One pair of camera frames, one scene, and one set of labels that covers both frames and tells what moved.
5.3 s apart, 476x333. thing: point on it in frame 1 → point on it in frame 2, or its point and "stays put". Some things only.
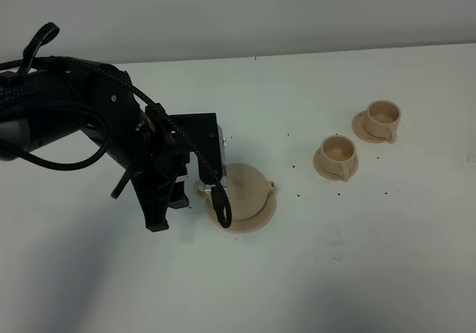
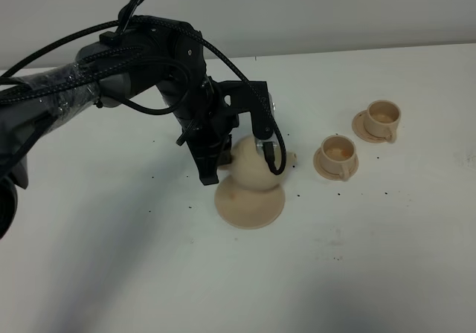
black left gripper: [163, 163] → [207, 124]
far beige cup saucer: [358, 126] stays put
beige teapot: [248, 189] → [248, 169]
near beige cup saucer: [330, 175] stays put
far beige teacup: [382, 120] stays put
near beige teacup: [338, 154] stays put
